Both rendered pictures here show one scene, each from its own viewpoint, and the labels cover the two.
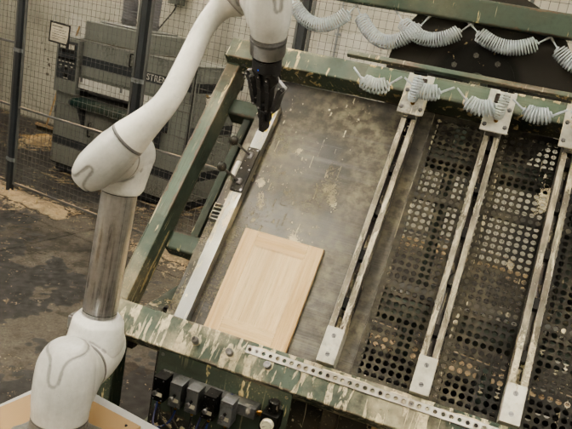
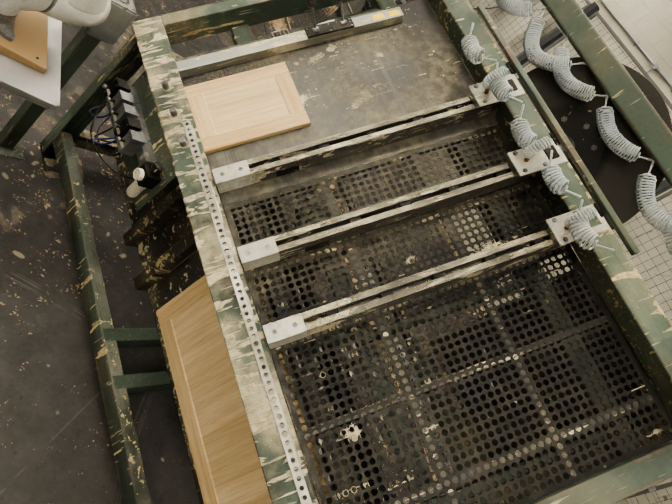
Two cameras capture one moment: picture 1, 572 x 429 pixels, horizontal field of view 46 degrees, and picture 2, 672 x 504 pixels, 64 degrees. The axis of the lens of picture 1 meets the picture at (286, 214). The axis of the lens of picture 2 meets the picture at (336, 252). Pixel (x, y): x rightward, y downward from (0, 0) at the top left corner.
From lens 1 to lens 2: 1.01 m
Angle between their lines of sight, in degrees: 13
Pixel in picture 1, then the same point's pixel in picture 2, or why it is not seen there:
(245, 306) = (221, 103)
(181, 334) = (164, 75)
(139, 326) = (149, 46)
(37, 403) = not seen: outside the picture
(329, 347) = (228, 172)
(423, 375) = (256, 249)
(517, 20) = (643, 124)
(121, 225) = not seen: outside the picture
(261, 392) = (163, 157)
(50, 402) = not seen: outside the picture
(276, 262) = (273, 99)
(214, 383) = (148, 124)
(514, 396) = (291, 325)
